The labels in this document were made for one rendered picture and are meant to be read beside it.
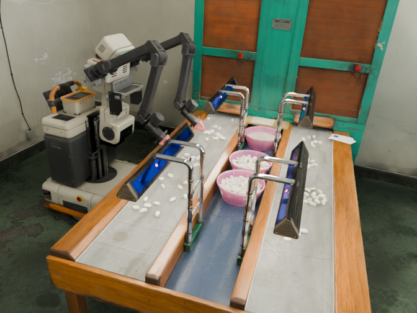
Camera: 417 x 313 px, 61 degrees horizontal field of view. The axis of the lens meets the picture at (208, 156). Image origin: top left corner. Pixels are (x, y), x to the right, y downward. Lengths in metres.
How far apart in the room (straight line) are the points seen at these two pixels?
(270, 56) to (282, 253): 1.61
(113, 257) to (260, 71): 1.80
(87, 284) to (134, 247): 0.22
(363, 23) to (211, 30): 1.05
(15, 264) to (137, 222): 1.26
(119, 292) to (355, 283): 0.89
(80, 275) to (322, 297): 0.92
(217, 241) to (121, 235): 0.43
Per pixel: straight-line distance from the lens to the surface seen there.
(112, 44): 2.42
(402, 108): 3.72
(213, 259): 1.59
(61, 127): 2.66
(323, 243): 1.68
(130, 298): 1.48
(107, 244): 1.58
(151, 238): 1.59
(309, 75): 2.76
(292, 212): 1.17
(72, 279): 1.59
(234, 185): 1.96
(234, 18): 2.77
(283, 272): 1.49
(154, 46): 2.05
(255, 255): 1.50
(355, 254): 1.64
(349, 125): 2.85
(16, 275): 2.68
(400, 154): 3.88
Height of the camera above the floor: 1.77
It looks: 27 degrees down
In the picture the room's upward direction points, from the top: 3 degrees clockwise
